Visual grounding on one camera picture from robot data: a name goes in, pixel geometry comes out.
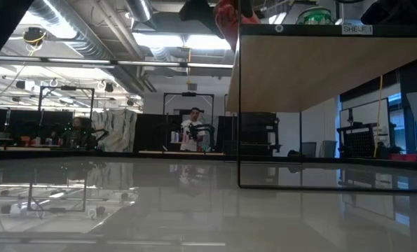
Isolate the red Coca-Cola Zero can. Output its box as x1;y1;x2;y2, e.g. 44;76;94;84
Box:
214;0;262;53

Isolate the green Sprite can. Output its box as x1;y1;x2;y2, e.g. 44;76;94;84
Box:
295;6;335;25

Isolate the white shelf label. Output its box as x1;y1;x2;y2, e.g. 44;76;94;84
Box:
341;24;374;36

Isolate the bright ceiling light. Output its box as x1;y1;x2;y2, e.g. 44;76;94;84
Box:
132;31;233;50

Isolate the long ceiling tube light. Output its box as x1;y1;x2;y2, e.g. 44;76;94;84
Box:
0;55;234;69

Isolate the black rack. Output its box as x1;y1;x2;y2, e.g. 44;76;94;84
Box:
239;111;282;158

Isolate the person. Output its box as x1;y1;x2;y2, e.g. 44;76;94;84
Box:
179;106;206;153
61;117;90;150

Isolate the leaf patterned cloth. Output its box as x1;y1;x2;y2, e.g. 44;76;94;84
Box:
90;108;139;153

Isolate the dark grey chair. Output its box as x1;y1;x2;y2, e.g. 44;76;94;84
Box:
301;141;317;158

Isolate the grey bin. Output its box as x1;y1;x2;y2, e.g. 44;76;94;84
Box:
322;139;339;158

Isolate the black pegboard cart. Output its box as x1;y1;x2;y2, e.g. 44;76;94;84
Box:
336;107;400;159

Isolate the red bin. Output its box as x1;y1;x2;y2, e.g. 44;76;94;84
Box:
389;153;417;162

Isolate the wooden shelf black frame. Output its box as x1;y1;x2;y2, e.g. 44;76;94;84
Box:
225;0;417;193

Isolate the black station frame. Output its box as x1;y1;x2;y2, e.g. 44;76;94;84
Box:
37;85;96;152
162;92;216;153

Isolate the silver ventilation duct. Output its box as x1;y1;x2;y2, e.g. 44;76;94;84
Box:
4;0;149;92

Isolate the yellow hanging cable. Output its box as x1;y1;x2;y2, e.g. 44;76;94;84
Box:
373;73;385;158

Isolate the black ceiling device yellow cable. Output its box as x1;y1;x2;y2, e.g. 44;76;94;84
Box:
22;27;47;46

